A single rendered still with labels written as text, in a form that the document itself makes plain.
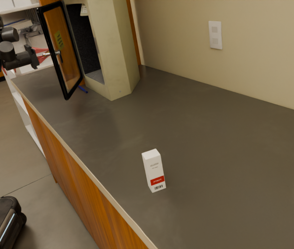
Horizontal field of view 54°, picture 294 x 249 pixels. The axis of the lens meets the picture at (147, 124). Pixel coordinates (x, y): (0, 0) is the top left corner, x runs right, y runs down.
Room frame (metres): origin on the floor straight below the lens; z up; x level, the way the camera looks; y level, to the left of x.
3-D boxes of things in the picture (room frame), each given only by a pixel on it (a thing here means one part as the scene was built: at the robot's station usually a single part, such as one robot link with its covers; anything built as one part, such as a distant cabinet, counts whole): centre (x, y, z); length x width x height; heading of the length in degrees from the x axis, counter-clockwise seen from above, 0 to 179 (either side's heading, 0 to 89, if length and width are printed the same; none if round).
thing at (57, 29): (1.39, 0.32, 1.19); 0.30 x 0.01 x 0.40; 173
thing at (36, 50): (1.32, 0.40, 1.20); 0.09 x 0.07 x 0.07; 118
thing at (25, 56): (1.29, 0.47, 1.20); 0.07 x 0.07 x 0.10; 28
